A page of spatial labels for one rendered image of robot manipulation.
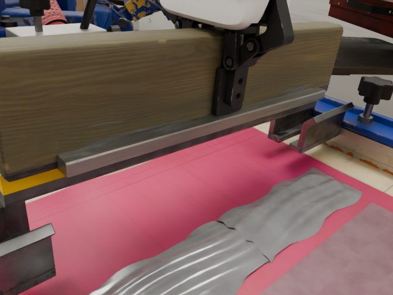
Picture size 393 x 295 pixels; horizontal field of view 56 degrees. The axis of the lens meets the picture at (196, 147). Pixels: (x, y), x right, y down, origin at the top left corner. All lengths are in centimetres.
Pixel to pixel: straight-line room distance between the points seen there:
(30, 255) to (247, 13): 21
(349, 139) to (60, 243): 39
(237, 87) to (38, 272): 20
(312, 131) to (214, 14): 25
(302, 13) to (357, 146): 213
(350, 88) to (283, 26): 225
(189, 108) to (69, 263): 16
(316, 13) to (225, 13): 233
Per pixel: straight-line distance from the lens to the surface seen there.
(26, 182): 25
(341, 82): 253
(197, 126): 28
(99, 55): 23
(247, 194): 42
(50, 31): 57
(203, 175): 44
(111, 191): 41
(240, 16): 26
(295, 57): 38
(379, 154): 54
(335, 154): 55
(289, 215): 40
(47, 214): 39
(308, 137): 48
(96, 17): 98
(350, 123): 55
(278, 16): 27
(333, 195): 45
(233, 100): 30
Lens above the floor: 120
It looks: 28 degrees down
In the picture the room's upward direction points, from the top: 5 degrees clockwise
